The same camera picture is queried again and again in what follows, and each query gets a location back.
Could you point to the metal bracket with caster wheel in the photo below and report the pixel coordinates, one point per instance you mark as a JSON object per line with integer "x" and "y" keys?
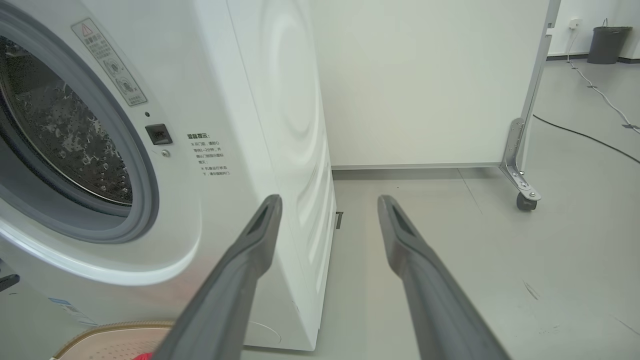
{"x": 515, "y": 160}

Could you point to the black door latch socket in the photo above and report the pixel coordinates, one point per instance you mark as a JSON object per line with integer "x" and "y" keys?
{"x": 159, "y": 134}

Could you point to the white front-load washing machine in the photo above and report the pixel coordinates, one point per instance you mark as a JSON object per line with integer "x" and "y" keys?
{"x": 215, "y": 75}

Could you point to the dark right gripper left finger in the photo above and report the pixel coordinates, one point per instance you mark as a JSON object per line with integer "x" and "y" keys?
{"x": 225, "y": 300}

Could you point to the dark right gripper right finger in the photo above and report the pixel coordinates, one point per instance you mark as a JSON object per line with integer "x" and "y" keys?
{"x": 435, "y": 310}

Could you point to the red and white garment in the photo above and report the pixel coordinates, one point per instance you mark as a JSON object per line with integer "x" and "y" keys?
{"x": 142, "y": 357}

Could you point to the dark grey trash bin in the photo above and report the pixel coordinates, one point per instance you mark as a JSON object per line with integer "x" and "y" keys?
{"x": 607, "y": 45}

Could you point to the cream perforated laundry basket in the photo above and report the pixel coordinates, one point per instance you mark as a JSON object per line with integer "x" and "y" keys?
{"x": 110, "y": 342}

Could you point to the white partition panel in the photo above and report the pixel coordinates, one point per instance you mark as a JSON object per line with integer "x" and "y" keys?
{"x": 425, "y": 80}

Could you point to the grey warning sticker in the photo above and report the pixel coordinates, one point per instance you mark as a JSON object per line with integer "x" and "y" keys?
{"x": 110, "y": 62}

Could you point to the printed text notice label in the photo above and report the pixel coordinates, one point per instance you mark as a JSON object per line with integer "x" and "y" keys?
{"x": 209, "y": 155}

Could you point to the white wall outlet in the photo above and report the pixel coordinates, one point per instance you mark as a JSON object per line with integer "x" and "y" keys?
{"x": 575, "y": 23}

